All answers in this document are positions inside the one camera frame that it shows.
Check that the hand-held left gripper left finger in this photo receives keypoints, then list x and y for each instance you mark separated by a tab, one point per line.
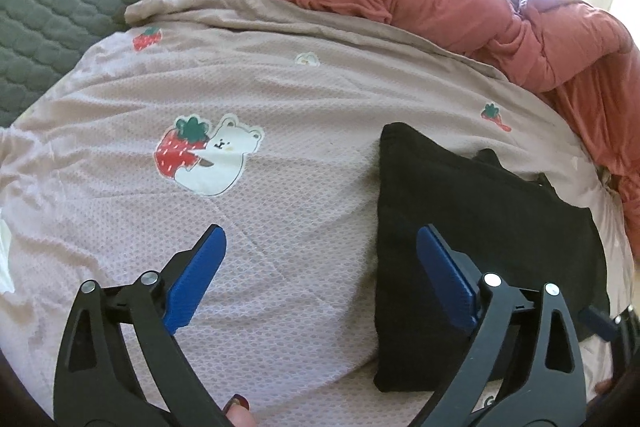
195	279

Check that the person's left hand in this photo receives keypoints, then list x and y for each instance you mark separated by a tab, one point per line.
241	414

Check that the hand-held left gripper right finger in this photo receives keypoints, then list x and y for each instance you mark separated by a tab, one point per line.
447	279

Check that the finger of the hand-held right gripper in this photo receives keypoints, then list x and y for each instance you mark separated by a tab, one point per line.
600	323

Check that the pink strawberry bear printed blanket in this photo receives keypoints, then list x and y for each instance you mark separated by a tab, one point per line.
300	117

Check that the black garment with orange cuffs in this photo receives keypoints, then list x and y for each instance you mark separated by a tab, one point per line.
450	202

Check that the person's right hand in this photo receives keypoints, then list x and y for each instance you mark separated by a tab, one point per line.
603	387

